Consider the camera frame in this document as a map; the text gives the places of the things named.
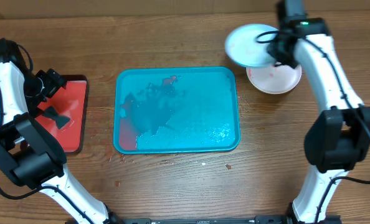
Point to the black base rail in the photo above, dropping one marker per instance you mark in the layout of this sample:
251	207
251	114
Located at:
259	219

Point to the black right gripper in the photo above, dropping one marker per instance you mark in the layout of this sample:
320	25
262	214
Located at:
271	51

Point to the light blue plate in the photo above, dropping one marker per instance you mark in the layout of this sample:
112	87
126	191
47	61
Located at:
242	48

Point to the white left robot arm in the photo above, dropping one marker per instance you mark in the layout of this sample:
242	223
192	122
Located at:
31	159

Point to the dark red water tray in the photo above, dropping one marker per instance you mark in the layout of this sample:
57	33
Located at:
71	102

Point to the blue plastic tray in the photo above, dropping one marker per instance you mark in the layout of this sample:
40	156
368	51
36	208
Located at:
176	110

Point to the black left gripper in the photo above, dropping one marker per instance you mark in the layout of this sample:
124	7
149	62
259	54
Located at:
54	81

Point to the white plate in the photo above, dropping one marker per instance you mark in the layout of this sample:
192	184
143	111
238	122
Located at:
274	80

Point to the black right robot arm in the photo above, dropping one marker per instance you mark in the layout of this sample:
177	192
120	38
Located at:
340	136

